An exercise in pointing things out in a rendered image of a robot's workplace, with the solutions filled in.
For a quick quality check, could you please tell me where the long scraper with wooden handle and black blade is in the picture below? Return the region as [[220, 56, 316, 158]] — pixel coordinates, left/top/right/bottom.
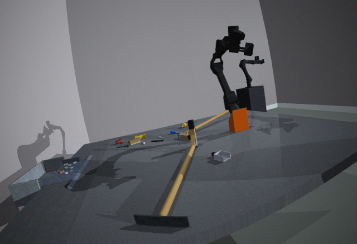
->
[[133, 119, 198, 227]]

